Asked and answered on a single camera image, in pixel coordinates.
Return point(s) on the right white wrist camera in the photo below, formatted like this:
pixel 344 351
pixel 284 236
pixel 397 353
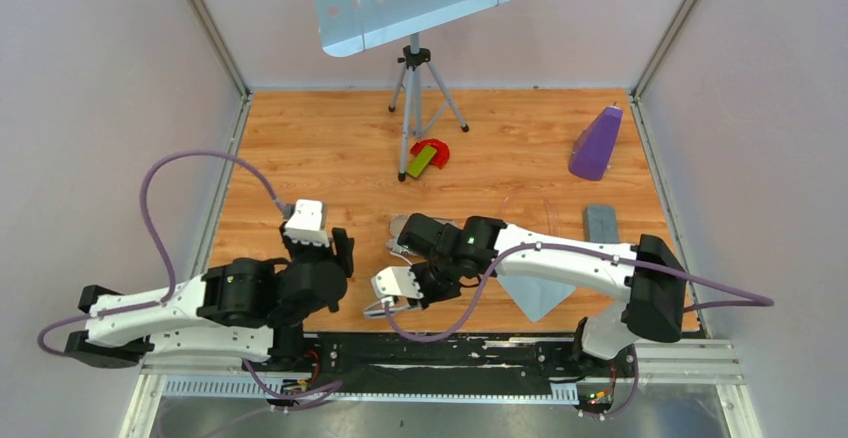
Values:
pixel 395 282

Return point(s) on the white slotted cable duct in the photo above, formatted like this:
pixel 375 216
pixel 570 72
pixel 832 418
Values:
pixel 184 386

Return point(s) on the green rectangular block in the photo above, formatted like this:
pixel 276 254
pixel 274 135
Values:
pixel 421 161

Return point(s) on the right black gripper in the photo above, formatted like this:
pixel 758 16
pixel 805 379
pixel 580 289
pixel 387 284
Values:
pixel 429 297

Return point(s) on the white sunglasses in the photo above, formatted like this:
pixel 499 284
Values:
pixel 376 310

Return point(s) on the grey tripod stand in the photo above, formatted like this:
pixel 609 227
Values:
pixel 414 57

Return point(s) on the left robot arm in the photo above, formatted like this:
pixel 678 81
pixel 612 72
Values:
pixel 249 309

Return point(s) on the striped printed glasses pouch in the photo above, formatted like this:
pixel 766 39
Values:
pixel 399 222

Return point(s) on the red curved plastic piece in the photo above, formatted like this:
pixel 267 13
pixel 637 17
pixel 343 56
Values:
pixel 442 151

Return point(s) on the grey glasses case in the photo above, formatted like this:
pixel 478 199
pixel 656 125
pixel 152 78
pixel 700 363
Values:
pixel 600 224

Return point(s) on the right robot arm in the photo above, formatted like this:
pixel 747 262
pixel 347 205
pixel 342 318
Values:
pixel 644 280

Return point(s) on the blue cleaning cloth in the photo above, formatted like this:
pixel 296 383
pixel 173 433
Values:
pixel 535 297

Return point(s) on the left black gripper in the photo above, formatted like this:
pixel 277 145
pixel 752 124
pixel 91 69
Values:
pixel 344 244

